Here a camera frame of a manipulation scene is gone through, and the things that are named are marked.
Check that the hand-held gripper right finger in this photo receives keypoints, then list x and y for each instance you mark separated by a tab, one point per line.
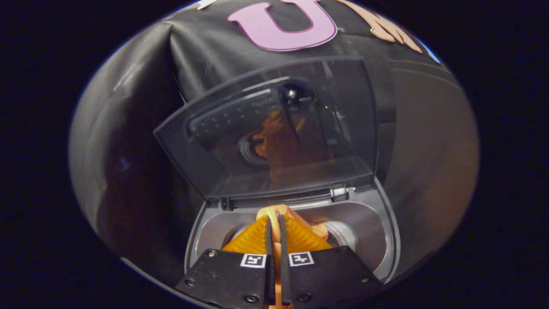
330	274

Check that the black backdrop cloth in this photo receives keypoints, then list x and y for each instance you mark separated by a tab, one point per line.
141	107

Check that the orange clothes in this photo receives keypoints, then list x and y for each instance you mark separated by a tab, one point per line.
274	211

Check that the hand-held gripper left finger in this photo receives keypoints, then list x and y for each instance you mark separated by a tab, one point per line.
227	274

